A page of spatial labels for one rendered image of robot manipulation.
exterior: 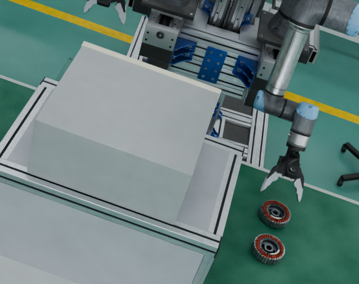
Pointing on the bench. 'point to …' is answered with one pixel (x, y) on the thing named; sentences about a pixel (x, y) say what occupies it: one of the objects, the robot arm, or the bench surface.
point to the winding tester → (123, 132)
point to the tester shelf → (22, 159)
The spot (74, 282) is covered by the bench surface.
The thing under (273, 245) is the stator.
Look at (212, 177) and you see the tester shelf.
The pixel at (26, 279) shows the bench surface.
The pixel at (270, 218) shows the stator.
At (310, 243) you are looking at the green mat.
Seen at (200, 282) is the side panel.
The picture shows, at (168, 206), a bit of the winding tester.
